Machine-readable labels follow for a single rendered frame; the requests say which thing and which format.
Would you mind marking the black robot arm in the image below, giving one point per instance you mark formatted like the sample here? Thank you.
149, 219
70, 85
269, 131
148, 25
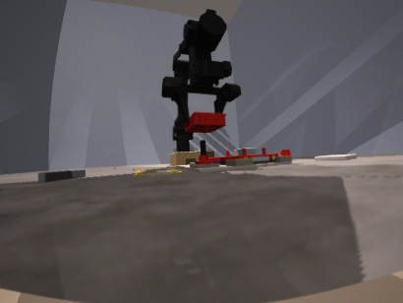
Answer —
200, 39

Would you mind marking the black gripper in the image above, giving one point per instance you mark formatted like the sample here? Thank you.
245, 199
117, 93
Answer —
172, 87

